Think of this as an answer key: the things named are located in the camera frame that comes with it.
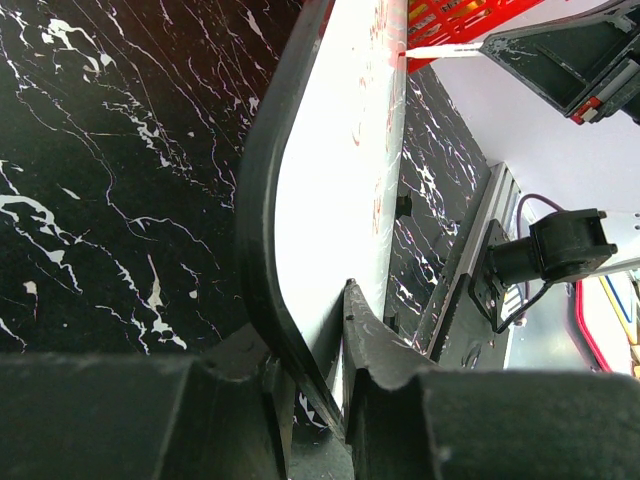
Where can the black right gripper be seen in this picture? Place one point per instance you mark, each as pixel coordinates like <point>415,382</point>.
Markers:
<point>585,66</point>

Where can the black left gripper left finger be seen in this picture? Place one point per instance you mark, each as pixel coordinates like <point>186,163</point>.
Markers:
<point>225,414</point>

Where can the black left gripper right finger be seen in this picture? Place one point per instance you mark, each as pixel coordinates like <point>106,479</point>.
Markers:
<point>407,418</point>

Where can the red whiteboard marker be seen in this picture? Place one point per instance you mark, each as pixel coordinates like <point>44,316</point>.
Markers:
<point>444,51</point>

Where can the white whiteboard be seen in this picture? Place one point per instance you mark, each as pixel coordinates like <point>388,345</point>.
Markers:
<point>317,186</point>

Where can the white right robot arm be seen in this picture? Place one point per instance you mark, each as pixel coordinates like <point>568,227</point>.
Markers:
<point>564,246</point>

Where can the red plastic shopping basket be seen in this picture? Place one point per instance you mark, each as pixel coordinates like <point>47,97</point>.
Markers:
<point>435,22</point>

